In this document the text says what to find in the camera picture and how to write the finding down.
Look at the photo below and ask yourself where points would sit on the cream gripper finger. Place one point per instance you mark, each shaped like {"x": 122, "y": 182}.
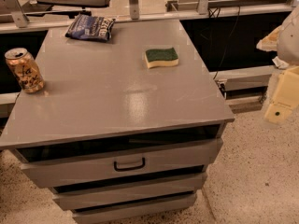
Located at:
{"x": 269, "y": 42}
{"x": 285, "y": 98}

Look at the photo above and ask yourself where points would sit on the grey drawer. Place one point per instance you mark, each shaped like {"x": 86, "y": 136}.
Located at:
{"x": 101, "y": 166}
{"x": 96, "y": 216}
{"x": 130, "y": 191}

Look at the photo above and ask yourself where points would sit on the top grey drawer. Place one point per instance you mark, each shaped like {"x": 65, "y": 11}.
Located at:
{"x": 101, "y": 166}

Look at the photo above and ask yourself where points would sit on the blue chip bag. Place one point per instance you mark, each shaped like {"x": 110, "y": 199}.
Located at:
{"x": 90, "y": 28}

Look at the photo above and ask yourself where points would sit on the white crumpled cloth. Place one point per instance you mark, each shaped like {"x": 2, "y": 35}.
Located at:
{"x": 279, "y": 64}

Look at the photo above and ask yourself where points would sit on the bottom grey drawer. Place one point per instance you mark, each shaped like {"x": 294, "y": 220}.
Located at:
{"x": 96, "y": 216}

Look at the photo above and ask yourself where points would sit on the black drawer handle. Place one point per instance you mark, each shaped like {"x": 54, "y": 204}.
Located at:
{"x": 129, "y": 166}

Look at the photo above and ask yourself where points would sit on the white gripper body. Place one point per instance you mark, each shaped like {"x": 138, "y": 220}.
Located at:
{"x": 290, "y": 44}

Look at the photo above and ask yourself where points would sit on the green yellow sponge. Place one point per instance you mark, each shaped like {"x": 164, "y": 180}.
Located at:
{"x": 161, "y": 58}

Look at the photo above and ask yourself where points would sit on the middle grey drawer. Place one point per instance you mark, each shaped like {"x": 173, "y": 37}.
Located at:
{"x": 130, "y": 191}

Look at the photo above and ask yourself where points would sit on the grey drawer cabinet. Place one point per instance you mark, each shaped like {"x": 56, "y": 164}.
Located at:
{"x": 101, "y": 97}

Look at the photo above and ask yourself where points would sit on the orange soda can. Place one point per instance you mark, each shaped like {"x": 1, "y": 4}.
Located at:
{"x": 25, "y": 69}

